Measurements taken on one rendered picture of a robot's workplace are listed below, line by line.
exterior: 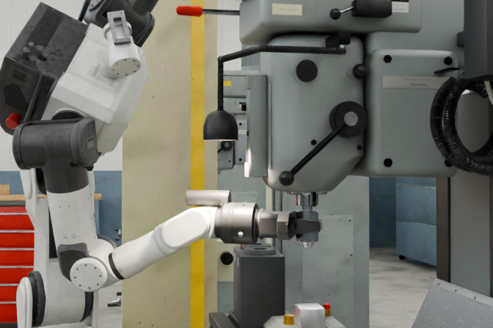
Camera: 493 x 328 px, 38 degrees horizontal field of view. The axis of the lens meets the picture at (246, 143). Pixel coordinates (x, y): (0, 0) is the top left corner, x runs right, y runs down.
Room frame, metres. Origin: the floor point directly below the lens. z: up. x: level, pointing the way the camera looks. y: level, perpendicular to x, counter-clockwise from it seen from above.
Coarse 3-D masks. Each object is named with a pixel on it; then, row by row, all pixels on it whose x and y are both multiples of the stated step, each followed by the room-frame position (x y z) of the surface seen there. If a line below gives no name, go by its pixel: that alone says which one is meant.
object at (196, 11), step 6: (180, 6) 1.55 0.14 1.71; (186, 6) 1.55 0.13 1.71; (192, 6) 1.55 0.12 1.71; (198, 6) 1.55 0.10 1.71; (180, 12) 1.55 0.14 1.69; (186, 12) 1.55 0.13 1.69; (192, 12) 1.55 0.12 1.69; (198, 12) 1.55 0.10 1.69; (204, 12) 1.56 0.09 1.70; (210, 12) 1.56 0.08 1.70; (216, 12) 1.56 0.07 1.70; (222, 12) 1.57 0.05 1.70; (228, 12) 1.57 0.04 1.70; (234, 12) 1.57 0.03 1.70
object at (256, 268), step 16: (240, 256) 1.92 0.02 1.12; (256, 256) 1.91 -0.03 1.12; (272, 256) 1.91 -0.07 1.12; (240, 272) 1.90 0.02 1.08; (256, 272) 1.90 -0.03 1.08; (272, 272) 1.91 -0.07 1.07; (240, 288) 1.90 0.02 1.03; (256, 288) 1.90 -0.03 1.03; (272, 288) 1.91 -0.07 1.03; (240, 304) 1.90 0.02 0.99; (256, 304) 1.90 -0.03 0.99; (272, 304) 1.91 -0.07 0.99; (240, 320) 1.90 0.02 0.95; (256, 320) 1.90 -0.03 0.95
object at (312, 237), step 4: (296, 216) 1.50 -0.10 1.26; (300, 216) 1.49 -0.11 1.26; (304, 216) 1.48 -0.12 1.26; (308, 216) 1.48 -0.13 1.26; (312, 216) 1.48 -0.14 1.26; (316, 216) 1.49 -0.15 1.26; (312, 220) 1.48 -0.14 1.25; (316, 220) 1.49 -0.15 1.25; (296, 236) 1.50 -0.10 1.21; (300, 236) 1.49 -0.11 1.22; (304, 236) 1.48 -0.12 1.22; (308, 236) 1.48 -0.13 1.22; (312, 236) 1.48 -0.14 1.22; (316, 236) 1.49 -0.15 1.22; (296, 240) 1.50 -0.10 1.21; (300, 240) 1.49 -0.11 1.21; (304, 240) 1.48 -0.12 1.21; (308, 240) 1.48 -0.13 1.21; (312, 240) 1.48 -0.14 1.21; (316, 240) 1.49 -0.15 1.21
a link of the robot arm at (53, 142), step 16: (32, 128) 1.48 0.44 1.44; (48, 128) 1.47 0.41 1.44; (64, 128) 1.47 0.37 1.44; (32, 144) 1.46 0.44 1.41; (48, 144) 1.46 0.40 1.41; (64, 144) 1.45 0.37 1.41; (32, 160) 1.47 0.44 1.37; (48, 160) 1.47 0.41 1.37; (64, 160) 1.47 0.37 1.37; (48, 176) 1.48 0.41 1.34; (64, 176) 1.48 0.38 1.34; (80, 176) 1.50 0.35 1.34; (64, 192) 1.49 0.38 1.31
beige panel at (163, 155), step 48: (192, 0) 3.18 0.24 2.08; (144, 48) 3.14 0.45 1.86; (192, 48) 3.18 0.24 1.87; (144, 96) 3.14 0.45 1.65; (192, 96) 3.18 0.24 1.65; (144, 144) 3.14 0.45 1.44; (192, 144) 3.18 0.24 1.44; (144, 192) 3.14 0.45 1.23; (144, 288) 3.14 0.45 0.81; (192, 288) 3.18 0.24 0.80
